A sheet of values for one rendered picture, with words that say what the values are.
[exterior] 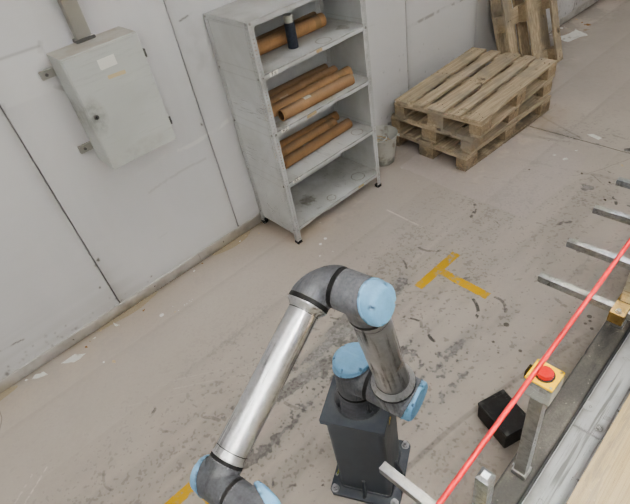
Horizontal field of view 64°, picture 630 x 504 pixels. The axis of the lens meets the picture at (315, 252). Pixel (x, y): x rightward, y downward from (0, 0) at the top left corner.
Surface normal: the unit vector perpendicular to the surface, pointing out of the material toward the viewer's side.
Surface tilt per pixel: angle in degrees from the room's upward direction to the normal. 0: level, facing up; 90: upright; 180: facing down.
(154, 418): 0
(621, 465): 0
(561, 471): 0
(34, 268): 90
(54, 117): 90
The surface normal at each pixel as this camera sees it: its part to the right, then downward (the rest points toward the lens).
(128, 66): 0.67, 0.41
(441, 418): -0.15, -0.74
